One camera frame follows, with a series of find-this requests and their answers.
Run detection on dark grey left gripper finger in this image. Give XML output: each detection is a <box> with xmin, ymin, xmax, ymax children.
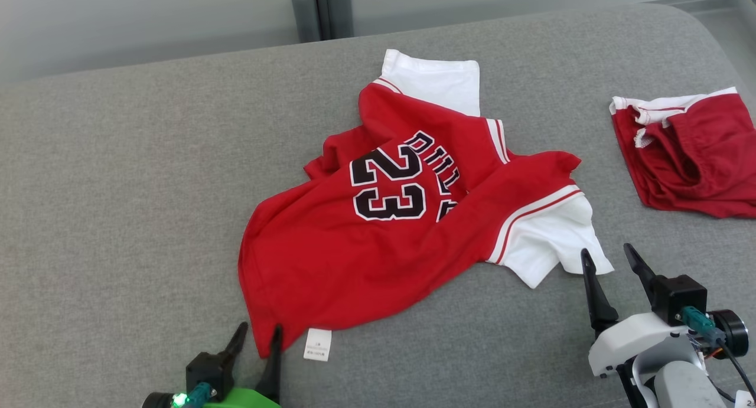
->
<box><xmin>255</xmin><ymin>324</ymin><xmax>284</xmax><ymax>404</ymax></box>
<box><xmin>217</xmin><ymin>321</ymin><xmax>249</xmax><ymax>361</ymax></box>

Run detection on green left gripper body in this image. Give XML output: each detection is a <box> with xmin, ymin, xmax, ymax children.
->
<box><xmin>201</xmin><ymin>387</ymin><xmax>282</xmax><ymax>408</ymax></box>

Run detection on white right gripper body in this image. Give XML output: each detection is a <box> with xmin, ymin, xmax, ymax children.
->
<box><xmin>588</xmin><ymin>312</ymin><xmax>709</xmax><ymax>378</ymax></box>

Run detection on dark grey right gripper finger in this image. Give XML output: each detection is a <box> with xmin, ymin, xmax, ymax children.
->
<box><xmin>580</xmin><ymin>248</ymin><xmax>620</xmax><ymax>338</ymax></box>
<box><xmin>624</xmin><ymin>243</ymin><xmax>659</xmax><ymax>305</ymax></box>

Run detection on left black cable teal connector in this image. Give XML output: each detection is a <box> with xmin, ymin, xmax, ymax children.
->
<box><xmin>183</xmin><ymin>382</ymin><xmax>213</xmax><ymax>408</ymax></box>

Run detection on red shorts with white trim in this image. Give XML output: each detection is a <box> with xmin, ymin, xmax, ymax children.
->
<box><xmin>610</xmin><ymin>87</ymin><xmax>756</xmax><ymax>219</ymax></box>

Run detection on red and white basketball jersey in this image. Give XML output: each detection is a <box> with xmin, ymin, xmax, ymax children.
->
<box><xmin>238</xmin><ymin>48</ymin><xmax>615</xmax><ymax>362</ymax></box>

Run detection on grey metal wall post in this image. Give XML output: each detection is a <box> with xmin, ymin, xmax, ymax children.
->
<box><xmin>291</xmin><ymin>0</ymin><xmax>354</xmax><ymax>43</ymax></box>

